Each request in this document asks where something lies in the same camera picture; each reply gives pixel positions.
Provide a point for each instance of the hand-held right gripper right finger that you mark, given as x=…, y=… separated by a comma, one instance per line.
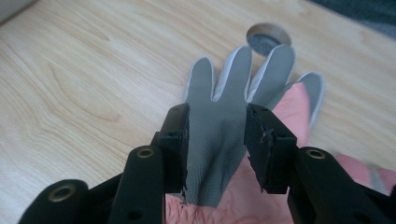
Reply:
x=271, y=155

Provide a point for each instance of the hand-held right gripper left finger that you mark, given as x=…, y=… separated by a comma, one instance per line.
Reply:
x=176, y=146

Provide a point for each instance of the pink padded glove grey palm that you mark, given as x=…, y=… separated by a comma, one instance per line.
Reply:
x=218, y=130
x=355, y=171

